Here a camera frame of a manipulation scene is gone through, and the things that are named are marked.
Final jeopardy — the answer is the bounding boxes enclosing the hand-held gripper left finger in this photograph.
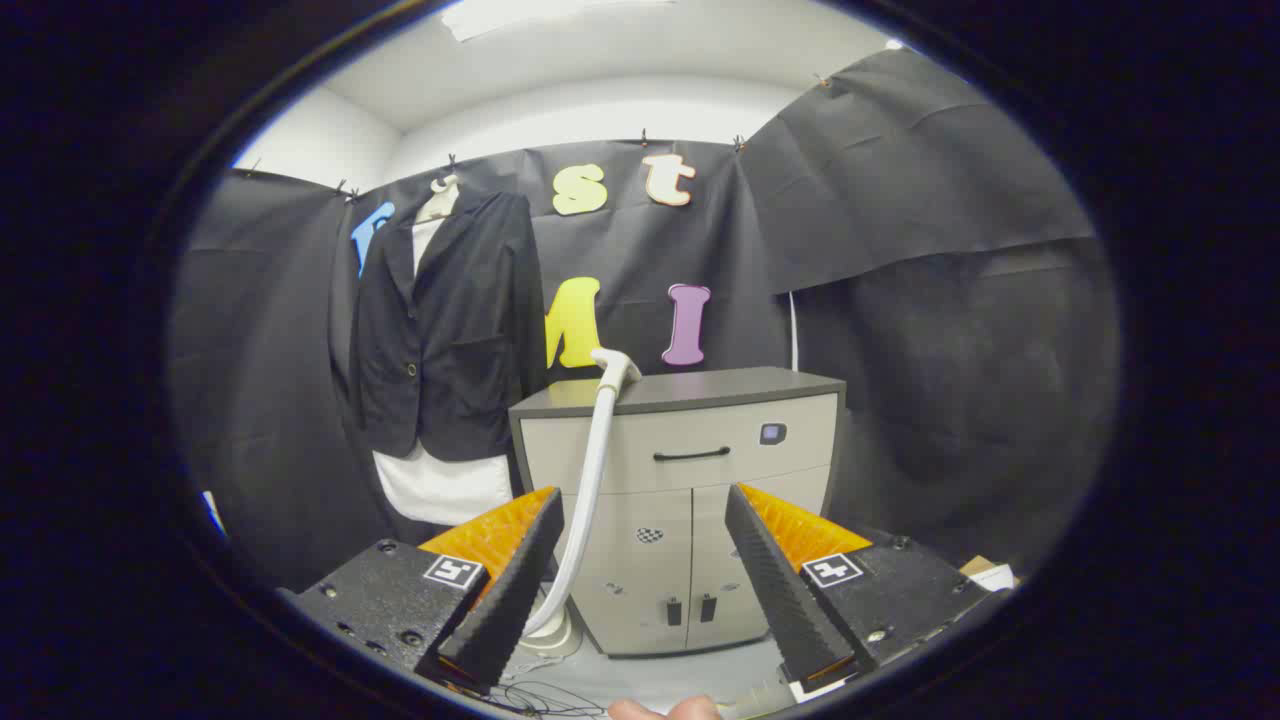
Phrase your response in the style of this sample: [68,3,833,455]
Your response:
[290,487,566,696]

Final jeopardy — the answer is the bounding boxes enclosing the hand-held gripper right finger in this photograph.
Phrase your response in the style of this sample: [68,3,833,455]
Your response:
[724,483,1001,693]

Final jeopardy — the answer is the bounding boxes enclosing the white shirt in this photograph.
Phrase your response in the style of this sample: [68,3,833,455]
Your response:
[373,212,516,528]

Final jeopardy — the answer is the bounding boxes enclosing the white garment steamer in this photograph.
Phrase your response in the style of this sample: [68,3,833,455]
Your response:
[515,347,643,661]

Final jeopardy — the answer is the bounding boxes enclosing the black suit jacket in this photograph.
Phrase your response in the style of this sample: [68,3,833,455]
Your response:
[350,190,546,463]

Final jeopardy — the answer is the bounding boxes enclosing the white clothes hanger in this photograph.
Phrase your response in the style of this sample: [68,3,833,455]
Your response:
[418,175,463,223]

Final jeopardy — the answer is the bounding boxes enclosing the grey cabinet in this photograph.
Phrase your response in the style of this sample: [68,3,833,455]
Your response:
[508,366,847,659]

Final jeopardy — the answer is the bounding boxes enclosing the cardboard and paper pile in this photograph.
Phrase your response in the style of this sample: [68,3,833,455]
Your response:
[958,555,1021,593]

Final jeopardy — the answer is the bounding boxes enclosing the black backdrop cloth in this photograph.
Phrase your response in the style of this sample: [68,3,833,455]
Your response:
[170,45,1121,591]

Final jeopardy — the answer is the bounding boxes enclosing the ceiling light panel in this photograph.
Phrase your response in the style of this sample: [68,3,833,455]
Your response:
[440,0,681,43]

